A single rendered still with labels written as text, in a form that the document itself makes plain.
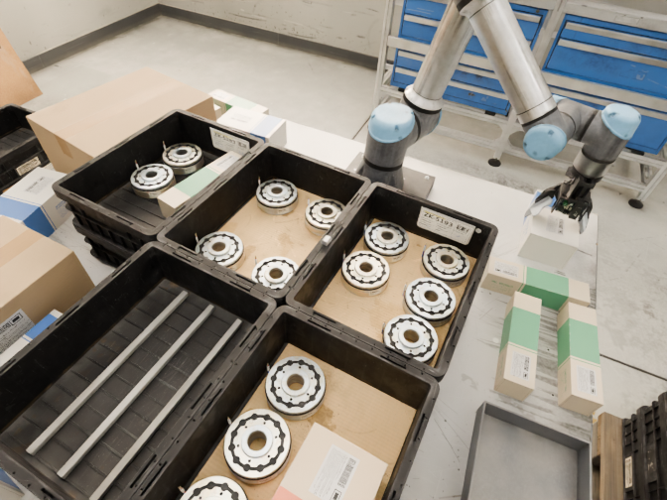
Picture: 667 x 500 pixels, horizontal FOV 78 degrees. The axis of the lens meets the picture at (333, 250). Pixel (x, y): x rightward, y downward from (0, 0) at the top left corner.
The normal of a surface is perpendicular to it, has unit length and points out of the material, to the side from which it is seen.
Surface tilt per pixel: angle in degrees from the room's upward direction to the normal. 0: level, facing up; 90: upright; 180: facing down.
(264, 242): 0
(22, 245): 0
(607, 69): 90
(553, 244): 90
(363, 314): 0
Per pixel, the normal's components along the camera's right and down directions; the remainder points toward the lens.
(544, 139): -0.63, 0.52
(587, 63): -0.42, 0.66
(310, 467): 0.06, -0.67
